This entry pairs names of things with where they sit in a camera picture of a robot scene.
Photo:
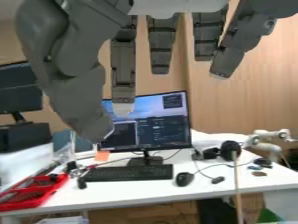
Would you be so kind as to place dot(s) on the white desk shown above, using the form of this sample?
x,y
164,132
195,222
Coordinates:
x,y
147,193

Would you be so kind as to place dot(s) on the thin stick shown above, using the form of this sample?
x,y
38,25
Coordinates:
x,y
239,190

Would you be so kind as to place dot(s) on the black mouse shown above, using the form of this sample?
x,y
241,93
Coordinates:
x,y
184,179

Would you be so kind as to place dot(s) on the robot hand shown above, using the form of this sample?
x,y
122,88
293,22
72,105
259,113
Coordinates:
x,y
67,50

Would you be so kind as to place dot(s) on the black keyboard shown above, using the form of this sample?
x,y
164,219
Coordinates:
x,y
128,172

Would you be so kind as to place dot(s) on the black headphones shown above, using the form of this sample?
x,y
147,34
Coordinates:
x,y
228,150

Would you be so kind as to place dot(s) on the red tray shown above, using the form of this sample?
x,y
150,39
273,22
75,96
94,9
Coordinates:
x,y
27,193

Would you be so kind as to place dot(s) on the computer screen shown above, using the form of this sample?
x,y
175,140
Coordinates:
x,y
160,126

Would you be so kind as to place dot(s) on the black machine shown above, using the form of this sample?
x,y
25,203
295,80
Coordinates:
x,y
22,133

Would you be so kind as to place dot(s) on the small white jointed device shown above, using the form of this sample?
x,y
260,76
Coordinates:
x,y
267,141

